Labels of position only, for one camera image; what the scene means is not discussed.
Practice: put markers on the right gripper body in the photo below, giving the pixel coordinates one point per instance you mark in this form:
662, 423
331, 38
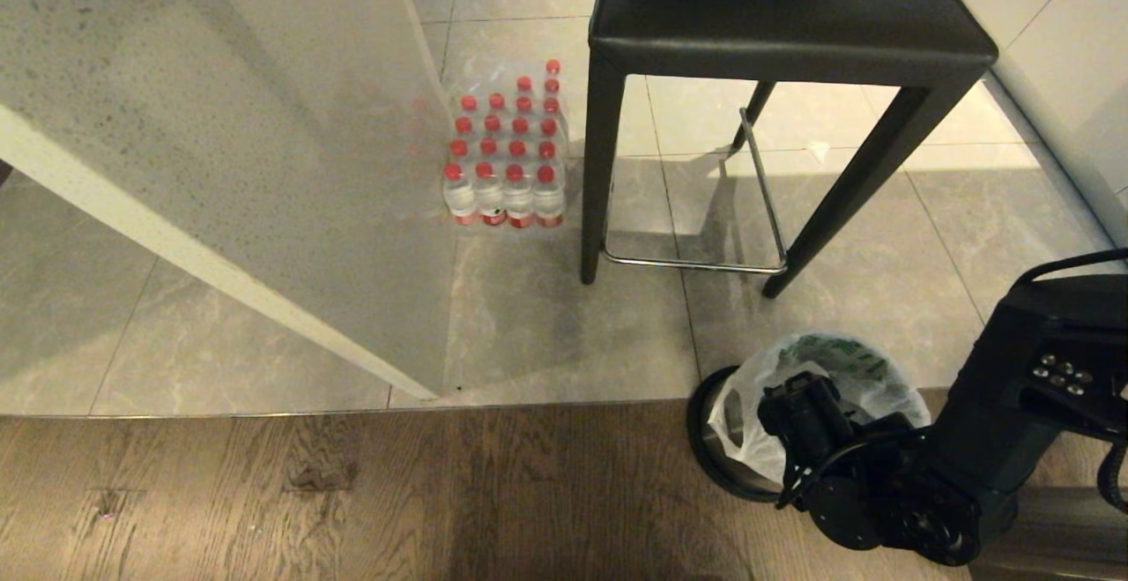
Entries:
806, 413

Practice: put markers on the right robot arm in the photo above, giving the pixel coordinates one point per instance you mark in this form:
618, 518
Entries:
1005, 405

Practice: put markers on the white plastic trash bag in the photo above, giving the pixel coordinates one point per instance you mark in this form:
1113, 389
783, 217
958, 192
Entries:
738, 418

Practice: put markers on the round steel bin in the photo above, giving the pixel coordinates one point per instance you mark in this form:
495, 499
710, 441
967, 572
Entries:
702, 440

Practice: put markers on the shrink-wrapped water bottle pack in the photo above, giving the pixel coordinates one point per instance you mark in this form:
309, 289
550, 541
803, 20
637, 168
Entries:
504, 167

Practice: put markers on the grey stone kitchen island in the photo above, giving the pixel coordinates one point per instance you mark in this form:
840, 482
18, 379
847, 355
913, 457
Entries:
220, 122

